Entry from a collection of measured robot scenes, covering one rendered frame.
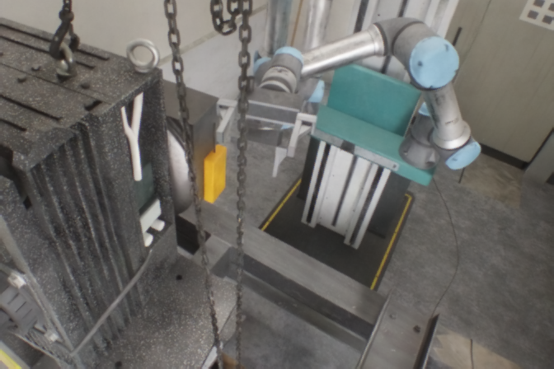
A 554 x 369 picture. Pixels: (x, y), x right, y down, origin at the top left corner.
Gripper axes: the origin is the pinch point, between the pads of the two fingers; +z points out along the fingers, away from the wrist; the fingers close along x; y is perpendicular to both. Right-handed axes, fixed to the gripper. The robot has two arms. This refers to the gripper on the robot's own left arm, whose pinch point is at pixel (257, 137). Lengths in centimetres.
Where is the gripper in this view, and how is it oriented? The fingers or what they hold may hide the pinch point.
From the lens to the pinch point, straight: 76.6
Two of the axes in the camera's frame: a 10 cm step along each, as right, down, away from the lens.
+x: 9.7, 2.0, -1.0
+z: -2.1, 6.6, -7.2
